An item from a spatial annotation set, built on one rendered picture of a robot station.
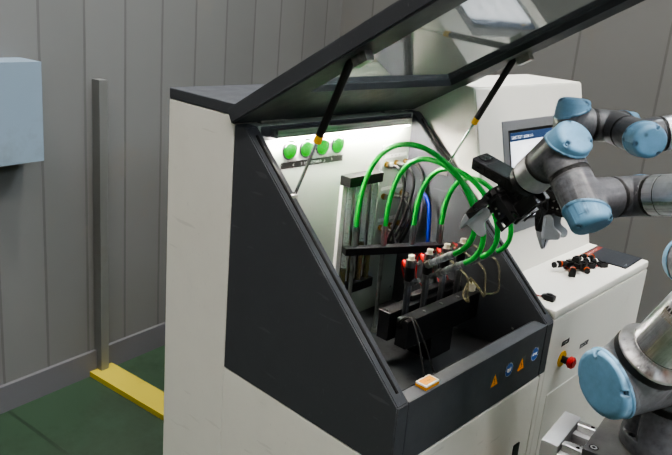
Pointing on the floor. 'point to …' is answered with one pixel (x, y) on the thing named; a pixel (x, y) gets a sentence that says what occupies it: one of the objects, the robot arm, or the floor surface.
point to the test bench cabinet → (282, 424)
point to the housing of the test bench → (198, 264)
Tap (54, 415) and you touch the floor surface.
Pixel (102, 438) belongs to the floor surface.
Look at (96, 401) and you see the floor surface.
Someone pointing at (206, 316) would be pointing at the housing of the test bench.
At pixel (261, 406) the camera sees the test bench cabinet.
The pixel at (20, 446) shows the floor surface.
